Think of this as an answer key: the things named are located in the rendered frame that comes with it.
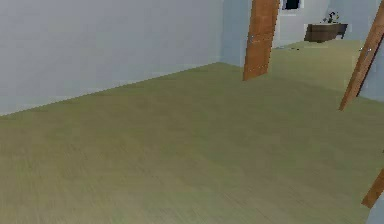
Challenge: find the small house plant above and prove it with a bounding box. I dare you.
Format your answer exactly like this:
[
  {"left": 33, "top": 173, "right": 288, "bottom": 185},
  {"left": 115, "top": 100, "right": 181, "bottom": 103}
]
[{"left": 323, "top": 11, "right": 340, "bottom": 25}]

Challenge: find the brown wooden room door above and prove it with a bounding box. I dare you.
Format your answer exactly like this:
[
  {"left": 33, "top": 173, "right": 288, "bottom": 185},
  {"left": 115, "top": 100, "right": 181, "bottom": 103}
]
[
  {"left": 242, "top": 0, "right": 281, "bottom": 82},
  {"left": 361, "top": 169, "right": 384, "bottom": 210},
  {"left": 338, "top": 0, "right": 384, "bottom": 112}
]

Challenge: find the dark brown wooden cabinet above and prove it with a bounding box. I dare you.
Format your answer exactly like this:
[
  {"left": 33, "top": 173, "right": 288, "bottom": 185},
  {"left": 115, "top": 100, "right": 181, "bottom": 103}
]
[{"left": 303, "top": 22, "right": 349, "bottom": 44}]

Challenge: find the dark window with white frame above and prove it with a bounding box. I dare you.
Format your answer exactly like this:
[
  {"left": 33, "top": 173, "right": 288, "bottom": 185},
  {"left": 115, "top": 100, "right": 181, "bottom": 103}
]
[{"left": 281, "top": 0, "right": 305, "bottom": 11}]

